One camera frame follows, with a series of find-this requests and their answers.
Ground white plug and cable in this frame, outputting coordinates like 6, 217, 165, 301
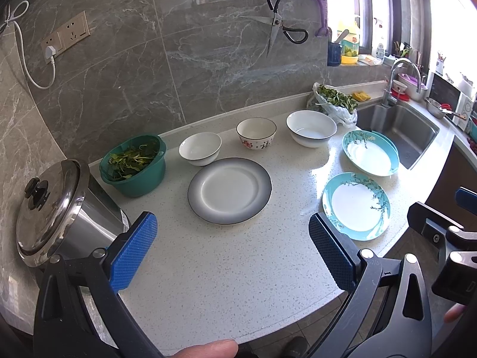
0, 0, 57, 91

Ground turquoise floral plate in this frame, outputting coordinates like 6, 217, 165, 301
342, 130, 400, 177
322, 172, 391, 242

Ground black handled scissors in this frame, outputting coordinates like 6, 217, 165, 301
267, 0, 309, 56

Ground wall power socket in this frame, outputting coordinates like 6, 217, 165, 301
41, 10, 91, 55

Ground stainless steel sink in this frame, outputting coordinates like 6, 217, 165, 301
357, 104, 439, 170

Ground grey rimmed white plate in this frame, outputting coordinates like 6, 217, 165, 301
188, 158, 272, 226

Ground person's right hand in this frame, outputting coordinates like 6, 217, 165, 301
444, 304, 466, 323

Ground chrome faucet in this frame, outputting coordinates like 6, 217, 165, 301
381, 57, 426, 107

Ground blue utensil cup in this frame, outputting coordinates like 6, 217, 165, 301
327, 42, 342, 66

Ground person's left hand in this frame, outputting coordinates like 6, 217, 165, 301
172, 340, 239, 358

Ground white microwave oven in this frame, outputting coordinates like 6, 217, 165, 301
428, 72, 474, 130

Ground steel bowl on counter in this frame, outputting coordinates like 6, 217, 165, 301
425, 98, 448, 120

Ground large white bowl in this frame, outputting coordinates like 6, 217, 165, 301
286, 110, 337, 149

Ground small plain white bowl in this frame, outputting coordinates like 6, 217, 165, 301
178, 132, 222, 166

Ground red floral white bowl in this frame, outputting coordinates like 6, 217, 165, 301
236, 117, 277, 150

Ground yellow cloth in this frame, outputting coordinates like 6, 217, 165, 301
352, 91, 371, 102

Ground green basin with greens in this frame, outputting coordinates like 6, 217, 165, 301
99, 134, 167, 198

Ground stainless steel rice cooker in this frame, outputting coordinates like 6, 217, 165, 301
16, 159, 130, 268

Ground plastic bag of greens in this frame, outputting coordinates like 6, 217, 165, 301
306, 82, 358, 127

